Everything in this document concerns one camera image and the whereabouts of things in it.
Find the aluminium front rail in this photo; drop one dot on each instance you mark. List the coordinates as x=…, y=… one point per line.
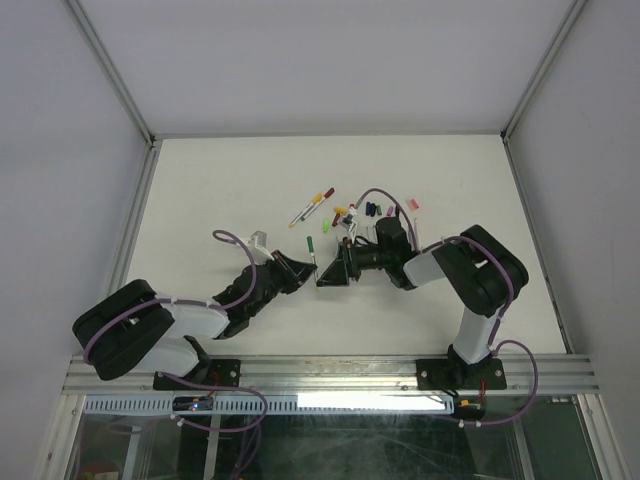
x=555, y=374

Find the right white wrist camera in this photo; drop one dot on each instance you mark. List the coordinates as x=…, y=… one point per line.
x=350, y=223

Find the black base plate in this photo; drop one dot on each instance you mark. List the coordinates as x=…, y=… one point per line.
x=444, y=374
x=215, y=372

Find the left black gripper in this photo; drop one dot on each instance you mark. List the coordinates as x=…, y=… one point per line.
x=301, y=269

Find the pink capped marker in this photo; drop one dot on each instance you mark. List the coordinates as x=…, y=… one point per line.
x=416, y=234

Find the dark red capped marker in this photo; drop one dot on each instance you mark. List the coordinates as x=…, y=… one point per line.
x=326, y=195

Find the slotted grey cable duct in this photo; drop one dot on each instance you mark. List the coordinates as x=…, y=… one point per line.
x=245, y=404

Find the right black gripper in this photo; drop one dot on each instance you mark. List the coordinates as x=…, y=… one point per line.
x=337, y=274

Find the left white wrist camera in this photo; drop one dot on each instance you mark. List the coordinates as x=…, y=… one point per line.
x=257, y=246

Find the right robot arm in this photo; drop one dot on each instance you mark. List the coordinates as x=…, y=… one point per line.
x=485, y=275

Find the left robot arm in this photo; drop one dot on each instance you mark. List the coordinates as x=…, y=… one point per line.
x=135, y=328

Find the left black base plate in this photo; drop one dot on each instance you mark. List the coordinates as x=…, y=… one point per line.
x=215, y=372

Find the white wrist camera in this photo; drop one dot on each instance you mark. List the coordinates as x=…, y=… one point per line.
x=350, y=223
x=257, y=246

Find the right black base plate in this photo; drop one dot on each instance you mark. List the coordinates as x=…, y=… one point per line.
x=444, y=374

